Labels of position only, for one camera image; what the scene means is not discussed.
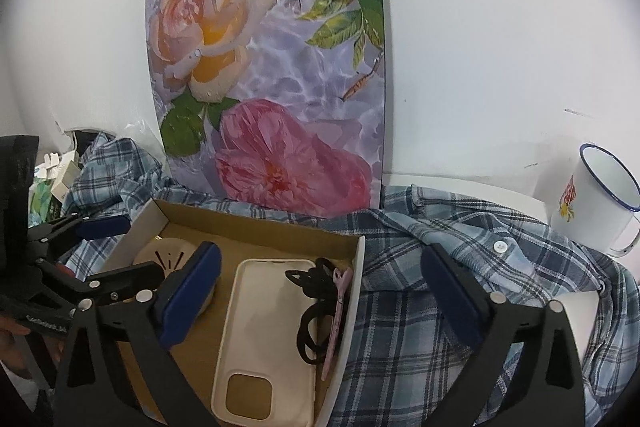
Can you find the cardboard box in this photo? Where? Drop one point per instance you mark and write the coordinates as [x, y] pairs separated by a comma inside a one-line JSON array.
[[250, 237]]

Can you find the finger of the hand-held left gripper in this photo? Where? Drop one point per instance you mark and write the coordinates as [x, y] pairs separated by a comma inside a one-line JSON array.
[[100, 226], [125, 279]]

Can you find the person's left hand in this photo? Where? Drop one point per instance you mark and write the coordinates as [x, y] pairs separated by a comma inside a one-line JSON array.
[[15, 349]]

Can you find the beige small carton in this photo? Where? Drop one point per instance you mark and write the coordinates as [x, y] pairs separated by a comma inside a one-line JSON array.
[[67, 182]]

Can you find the beige phone case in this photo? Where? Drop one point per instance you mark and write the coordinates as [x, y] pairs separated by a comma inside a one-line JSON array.
[[265, 307]]

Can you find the white enamel mug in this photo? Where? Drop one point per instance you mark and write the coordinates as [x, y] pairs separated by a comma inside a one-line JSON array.
[[590, 202]]

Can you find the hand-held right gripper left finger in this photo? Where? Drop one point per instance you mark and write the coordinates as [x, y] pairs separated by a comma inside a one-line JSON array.
[[192, 293]]

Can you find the green patterned carton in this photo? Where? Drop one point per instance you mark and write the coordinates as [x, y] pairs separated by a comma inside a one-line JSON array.
[[45, 204]]

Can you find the pink hair clip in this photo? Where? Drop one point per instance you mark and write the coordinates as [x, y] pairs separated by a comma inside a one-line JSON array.
[[340, 292]]

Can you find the round beige slotted case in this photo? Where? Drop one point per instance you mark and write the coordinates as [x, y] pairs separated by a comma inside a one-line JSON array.
[[165, 252]]

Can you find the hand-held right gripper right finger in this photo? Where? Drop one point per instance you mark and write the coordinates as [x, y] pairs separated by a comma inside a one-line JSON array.
[[450, 293]]

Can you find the grey bag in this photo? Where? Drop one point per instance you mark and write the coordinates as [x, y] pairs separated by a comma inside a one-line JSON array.
[[85, 139]]

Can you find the blue plaid shirt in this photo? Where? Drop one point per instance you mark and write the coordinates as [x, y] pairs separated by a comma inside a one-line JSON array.
[[415, 357]]

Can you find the floral painting board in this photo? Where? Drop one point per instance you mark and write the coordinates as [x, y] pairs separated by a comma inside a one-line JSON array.
[[280, 82]]

